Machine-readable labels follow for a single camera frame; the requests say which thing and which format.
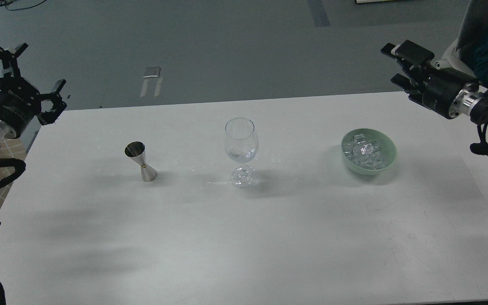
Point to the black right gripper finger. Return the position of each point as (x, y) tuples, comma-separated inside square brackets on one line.
[(413, 88), (413, 59)]

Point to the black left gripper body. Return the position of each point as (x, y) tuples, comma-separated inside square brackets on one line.
[(18, 105)]

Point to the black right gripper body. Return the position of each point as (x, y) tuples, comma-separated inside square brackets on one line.
[(442, 90)]

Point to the clear ice cubes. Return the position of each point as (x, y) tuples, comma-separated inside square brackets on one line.
[(364, 152)]

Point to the steel cocktail jigger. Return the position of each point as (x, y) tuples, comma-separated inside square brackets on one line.
[(136, 152)]

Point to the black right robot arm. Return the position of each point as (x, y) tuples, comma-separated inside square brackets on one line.
[(475, 106)]

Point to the clear wine glass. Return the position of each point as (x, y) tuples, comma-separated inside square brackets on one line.
[(241, 144)]

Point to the beige checkered cushion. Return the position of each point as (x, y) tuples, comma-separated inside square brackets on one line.
[(10, 148)]

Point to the green bowl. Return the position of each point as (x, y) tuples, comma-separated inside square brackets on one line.
[(388, 148)]

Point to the grey floor plate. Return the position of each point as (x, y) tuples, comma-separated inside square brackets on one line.
[(152, 72)]

